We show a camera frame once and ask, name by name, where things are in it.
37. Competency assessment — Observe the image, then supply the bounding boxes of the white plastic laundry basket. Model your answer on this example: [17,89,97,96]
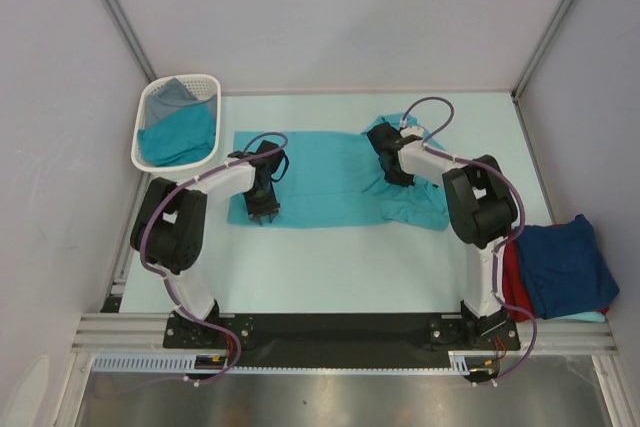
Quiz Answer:
[131,74,221,179]

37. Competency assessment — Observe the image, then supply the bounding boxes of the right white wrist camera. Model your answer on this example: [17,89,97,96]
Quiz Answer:
[400,124,425,139]

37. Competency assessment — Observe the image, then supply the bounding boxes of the white slotted cable duct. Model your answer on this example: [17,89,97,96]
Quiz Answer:
[92,350,501,374]

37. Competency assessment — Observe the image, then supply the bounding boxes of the red folded shirt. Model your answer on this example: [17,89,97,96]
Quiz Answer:
[502,243,609,323]

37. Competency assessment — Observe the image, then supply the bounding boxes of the aluminium frame rail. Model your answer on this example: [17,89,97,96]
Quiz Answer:
[71,313,618,355]

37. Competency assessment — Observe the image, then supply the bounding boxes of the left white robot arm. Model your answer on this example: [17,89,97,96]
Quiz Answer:
[130,132,289,347]

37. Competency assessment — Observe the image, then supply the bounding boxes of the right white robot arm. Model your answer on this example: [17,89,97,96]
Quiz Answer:
[366,122,518,348]

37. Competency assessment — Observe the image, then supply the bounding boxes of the navy blue folded shirt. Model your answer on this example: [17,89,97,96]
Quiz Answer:
[515,214,620,319]

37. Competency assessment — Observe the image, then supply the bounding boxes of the teal shirt in basket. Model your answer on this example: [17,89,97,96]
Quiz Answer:
[137,104,216,167]

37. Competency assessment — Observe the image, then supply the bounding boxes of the grey shirt in basket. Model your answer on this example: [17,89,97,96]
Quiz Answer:
[144,78,198,127]

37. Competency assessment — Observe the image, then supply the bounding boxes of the light teal polo shirt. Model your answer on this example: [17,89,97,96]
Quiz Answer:
[225,111,450,232]

